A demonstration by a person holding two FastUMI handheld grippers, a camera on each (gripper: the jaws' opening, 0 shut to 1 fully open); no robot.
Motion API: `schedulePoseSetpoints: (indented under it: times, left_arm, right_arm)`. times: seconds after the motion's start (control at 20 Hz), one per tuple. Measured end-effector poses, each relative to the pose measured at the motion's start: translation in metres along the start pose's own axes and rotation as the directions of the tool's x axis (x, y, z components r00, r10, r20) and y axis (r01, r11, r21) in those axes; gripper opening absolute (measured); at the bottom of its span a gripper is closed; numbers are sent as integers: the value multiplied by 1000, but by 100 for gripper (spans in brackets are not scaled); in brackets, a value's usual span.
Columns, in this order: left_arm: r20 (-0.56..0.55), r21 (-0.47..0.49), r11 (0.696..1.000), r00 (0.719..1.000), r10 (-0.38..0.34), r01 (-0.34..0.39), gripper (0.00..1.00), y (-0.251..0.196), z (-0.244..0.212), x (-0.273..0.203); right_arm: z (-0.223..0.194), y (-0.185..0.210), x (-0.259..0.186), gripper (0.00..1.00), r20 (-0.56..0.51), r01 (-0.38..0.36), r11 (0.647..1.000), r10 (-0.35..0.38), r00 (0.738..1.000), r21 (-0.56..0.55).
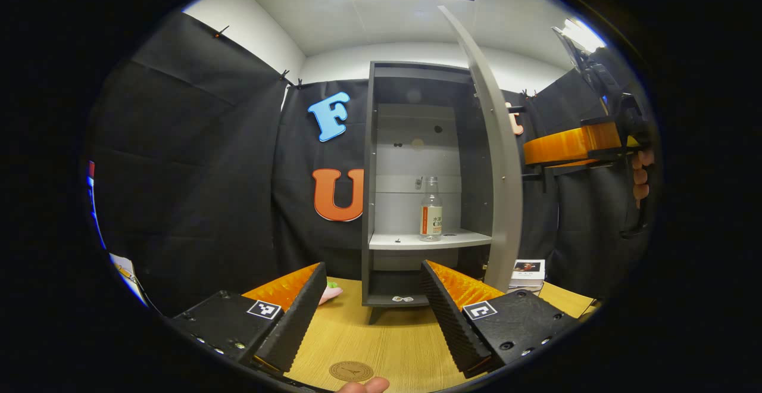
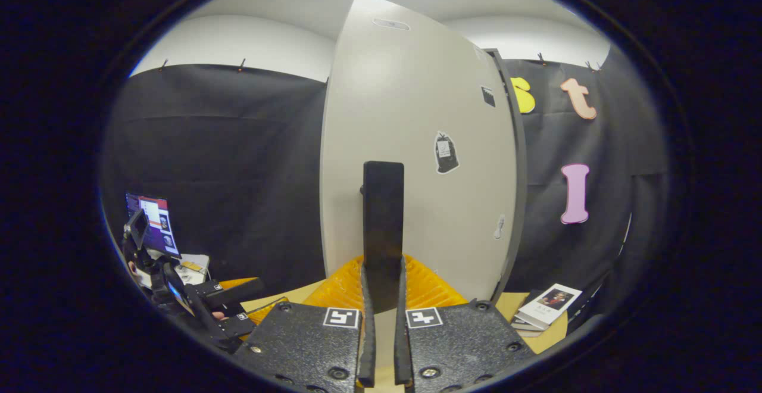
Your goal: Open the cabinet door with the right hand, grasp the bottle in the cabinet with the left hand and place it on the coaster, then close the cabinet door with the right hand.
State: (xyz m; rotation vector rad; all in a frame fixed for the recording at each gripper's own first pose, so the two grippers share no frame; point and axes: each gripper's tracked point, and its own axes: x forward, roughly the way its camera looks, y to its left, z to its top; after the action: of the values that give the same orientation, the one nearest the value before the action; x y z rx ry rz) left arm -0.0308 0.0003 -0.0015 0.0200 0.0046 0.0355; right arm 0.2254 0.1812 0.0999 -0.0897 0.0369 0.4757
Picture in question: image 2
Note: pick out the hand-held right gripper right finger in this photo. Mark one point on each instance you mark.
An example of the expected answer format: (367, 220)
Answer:
(402, 351)

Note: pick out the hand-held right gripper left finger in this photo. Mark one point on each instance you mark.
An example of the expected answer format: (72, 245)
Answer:
(367, 351)

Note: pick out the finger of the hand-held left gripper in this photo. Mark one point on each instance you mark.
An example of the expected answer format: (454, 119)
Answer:
(241, 324)
(238, 293)

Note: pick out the dark grey cabinet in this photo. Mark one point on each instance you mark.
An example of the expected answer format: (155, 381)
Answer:
(522, 172)

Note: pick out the white box with yellow label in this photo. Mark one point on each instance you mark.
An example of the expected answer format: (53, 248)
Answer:
(195, 269)

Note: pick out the laptop screen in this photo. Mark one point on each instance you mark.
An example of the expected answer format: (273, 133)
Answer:
(158, 223)

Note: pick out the grey book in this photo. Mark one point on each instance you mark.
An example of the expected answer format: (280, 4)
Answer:
(527, 323)
(528, 333)

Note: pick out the black backdrop cloth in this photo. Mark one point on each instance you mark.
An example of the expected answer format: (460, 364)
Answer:
(226, 161)

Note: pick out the white book with portrait cover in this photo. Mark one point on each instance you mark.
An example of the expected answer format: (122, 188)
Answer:
(550, 305)

